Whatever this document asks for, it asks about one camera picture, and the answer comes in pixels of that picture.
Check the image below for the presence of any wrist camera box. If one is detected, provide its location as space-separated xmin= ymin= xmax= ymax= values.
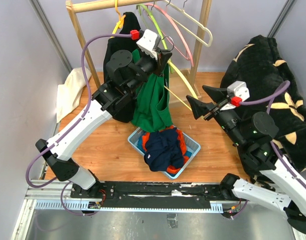
xmin=220 ymin=81 xmax=250 ymax=111
xmin=130 ymin=29 xmax=161 ymax=61

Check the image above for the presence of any purple cable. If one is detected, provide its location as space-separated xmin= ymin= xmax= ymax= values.
xmin=240 ymin=80 xmax=306 ymax=198
xmin=25 ymin=33 xmax=133 ymax=217

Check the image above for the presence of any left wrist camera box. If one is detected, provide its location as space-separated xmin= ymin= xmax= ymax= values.
xmin=130 ymin=29 xmax=161 ymax=61

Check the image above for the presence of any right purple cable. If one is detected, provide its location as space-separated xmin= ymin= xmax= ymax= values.
xmin=240 ymin=80 xmax=306 ymax=198

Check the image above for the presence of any pale yellow hanger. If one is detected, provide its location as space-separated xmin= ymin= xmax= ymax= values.
xmin=160 ymin=35 xmax=199 ymax=109

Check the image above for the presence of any black printed t shirt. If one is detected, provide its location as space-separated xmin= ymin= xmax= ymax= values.
xmin=103 ymin=12 xmax=141 ymax=123

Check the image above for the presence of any navy blue t shirt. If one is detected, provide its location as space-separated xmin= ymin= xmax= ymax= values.
xmin=143 ymin=127 xmax=186 ymax=172

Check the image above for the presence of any cream white cloth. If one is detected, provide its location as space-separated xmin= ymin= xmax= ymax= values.
xmin=56 ymin=67 xmax=86 ymax=123

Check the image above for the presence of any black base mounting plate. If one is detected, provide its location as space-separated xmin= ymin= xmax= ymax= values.
xmin=70 ymin=181 xmax=239 ymax=210

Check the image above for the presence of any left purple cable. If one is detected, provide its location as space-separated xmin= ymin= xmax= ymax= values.
xmin=25 ymin=33 xmax=133 ymax=217

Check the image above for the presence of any orange t shirt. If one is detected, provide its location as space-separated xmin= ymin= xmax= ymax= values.
xmin=141 ymin=126 xmax=190 ymax=175

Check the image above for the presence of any wooden clothes rack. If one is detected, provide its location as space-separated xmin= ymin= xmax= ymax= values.
xmin=66 ymin=0 xmax=213 ymax=98

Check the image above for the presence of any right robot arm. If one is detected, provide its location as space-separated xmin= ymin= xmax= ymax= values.
xmin=186 ymin=81 xmax=306 ymax=235

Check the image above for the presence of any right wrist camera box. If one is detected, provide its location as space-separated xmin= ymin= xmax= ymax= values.
xmin=220 ymin=81 xmax=250 ymax=111

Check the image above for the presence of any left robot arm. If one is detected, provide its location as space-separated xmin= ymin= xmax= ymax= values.
xmin=36 ymin=48 xmax=172 ymax=198

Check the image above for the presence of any green t shirt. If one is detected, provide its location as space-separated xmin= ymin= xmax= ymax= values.
xmin=130 ymin=48 xmax=174 ymax=133

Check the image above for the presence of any lime green hanger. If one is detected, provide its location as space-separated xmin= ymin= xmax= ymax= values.
xmin=135 ymin=3 xmax=174 ymax=75

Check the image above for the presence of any white plastic hanger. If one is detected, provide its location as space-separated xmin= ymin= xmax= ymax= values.
xmin=163 ymin=0 xmax=213 ymax=48

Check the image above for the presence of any pink plastic hanger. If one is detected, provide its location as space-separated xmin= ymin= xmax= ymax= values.
xmin=145 ymin=3 xmax=194 ymax=67

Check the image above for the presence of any light blue plastic basket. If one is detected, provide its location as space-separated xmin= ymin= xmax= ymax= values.
xmin=127 ymin=127 xmax=201 ymax=180

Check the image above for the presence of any black floral blanket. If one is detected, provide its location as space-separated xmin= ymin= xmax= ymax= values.
xmin=220 ymin=35 xmax=306 ymax=173

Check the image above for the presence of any aluminium rail frame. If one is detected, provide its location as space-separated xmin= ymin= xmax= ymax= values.
xmin=11 ymin=178 xmax=306 ymax=240

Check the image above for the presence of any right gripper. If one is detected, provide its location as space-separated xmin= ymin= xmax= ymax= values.
xmin=185 ymin=84 xmax=245 ymax=146

